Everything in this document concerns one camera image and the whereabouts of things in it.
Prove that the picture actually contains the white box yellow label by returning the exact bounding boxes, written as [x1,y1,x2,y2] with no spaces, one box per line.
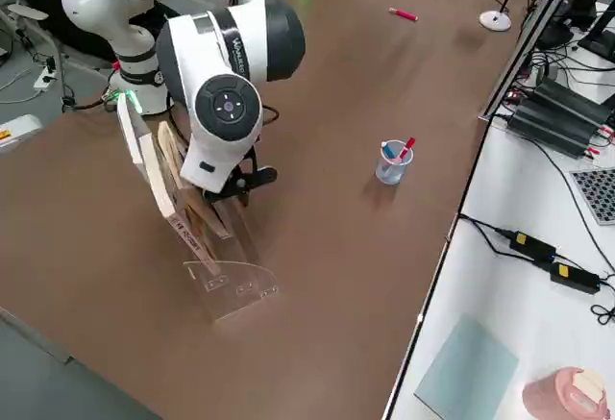
[0,112,46,155]

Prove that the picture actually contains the perforated metal plate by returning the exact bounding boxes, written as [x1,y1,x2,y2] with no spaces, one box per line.
[569,167,615,227]

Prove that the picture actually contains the clear acrylic storage rack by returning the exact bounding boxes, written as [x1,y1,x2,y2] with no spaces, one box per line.
[143,148,282,323]

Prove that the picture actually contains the aluminium frame post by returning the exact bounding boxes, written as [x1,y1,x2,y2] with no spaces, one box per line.
[477,0,595,124]

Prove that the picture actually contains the dark book with hand picture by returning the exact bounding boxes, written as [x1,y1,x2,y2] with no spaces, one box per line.
[218,198,251,251]

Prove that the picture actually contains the black finned power supply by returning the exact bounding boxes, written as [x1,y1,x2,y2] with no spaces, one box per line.
[505,100,604,161]
[531,77,615,128]

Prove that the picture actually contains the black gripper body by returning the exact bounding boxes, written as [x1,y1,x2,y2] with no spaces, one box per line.
[200,183,244,204]

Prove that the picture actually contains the pale teal glass sheet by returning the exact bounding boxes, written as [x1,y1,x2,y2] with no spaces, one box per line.
[413,318,521,420]

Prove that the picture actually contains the clear plastic pen cup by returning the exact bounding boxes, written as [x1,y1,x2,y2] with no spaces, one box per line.
[375,138,415,186]

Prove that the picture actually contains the tan paperback book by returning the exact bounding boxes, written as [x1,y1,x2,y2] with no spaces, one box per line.
[157,120,212,253]

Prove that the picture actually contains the black power adapter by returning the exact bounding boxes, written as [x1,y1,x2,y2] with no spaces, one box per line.
[507,230,558,263]
[549,260,603,296]

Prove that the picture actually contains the pink jaw model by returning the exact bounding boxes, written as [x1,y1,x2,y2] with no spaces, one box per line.
[521,365,610,420]

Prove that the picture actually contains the red-capped marker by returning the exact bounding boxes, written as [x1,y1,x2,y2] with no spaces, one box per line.
[396,136,418,164]

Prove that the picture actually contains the black monitor stand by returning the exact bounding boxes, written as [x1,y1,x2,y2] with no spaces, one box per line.
[578,0,615,63]

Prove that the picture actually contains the pink marker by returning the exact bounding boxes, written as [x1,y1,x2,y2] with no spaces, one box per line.
[387,6,419,23]

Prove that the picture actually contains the white power strip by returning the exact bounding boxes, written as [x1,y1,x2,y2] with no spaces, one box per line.
[32,64,61,92]

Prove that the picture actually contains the black adapter cable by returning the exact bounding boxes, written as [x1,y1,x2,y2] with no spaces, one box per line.
[458,214,515,257]

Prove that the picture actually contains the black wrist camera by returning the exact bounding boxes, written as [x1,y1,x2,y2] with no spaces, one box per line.
[239,166,279,196]

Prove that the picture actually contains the circuit board red light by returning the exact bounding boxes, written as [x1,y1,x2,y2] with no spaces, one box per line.
[502,87,528,107]

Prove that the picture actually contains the base black cables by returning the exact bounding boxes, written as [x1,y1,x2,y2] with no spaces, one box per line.
[61,62,121,112]

